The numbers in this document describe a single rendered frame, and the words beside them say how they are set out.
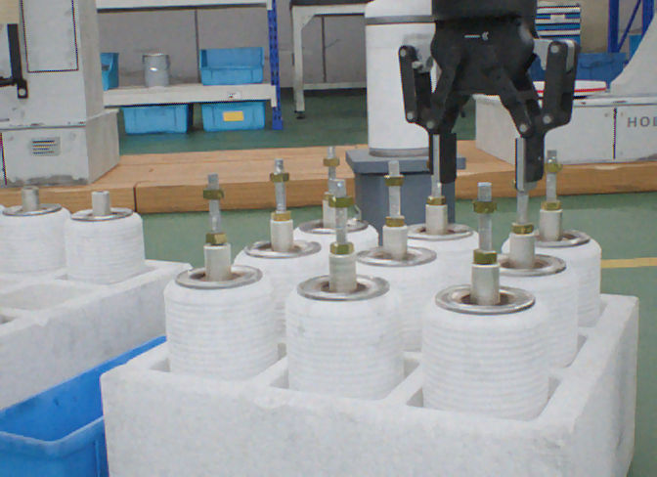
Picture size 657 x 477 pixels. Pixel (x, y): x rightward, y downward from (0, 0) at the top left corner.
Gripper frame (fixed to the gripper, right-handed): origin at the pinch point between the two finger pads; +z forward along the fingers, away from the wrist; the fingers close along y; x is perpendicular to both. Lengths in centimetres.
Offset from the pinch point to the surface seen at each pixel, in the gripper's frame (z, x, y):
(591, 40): -8, -597, 264
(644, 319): 35, -82, 19
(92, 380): 24, 5, 45
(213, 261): 8.4, 7.0, 22.3
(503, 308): 9.8, 2.0, -2.8
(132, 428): 21.6, 14.7, 25.2
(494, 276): 8.0, 0.4, -1.0
